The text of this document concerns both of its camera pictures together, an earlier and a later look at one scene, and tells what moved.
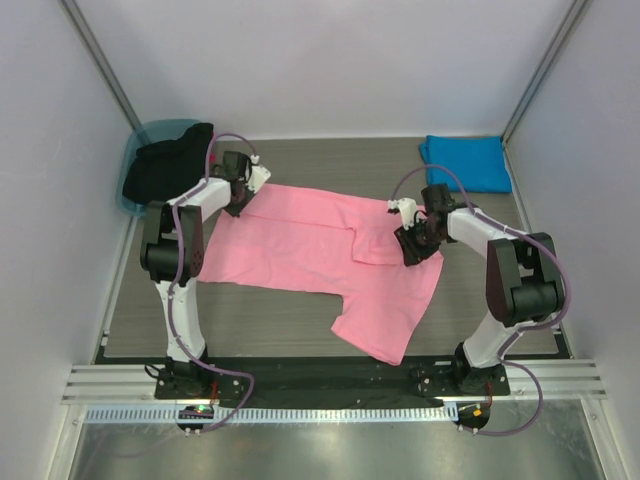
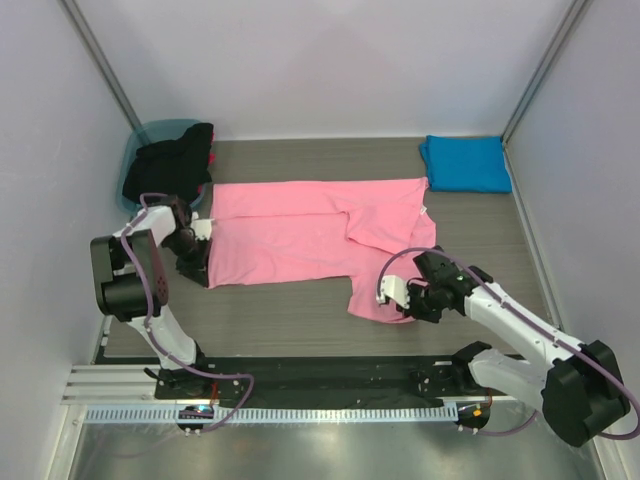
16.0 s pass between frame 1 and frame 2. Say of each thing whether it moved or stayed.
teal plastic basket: stayed
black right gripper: moved
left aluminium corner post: stayed
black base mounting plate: stayed
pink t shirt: moved
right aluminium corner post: stayed
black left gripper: moved
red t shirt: stayed
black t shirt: stayed
